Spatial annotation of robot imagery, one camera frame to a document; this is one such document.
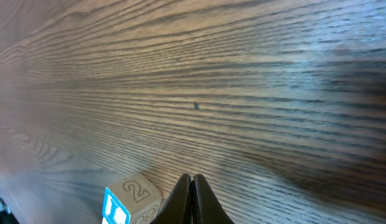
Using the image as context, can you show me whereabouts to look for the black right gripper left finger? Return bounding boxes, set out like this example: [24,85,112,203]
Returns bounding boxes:
[150,174,192,224]

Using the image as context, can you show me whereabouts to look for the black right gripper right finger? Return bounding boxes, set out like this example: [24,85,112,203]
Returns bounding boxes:
[191,174,234,224]

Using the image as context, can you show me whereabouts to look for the blue faced wooden letter block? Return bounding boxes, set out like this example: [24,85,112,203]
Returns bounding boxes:
[102,172,162,224]

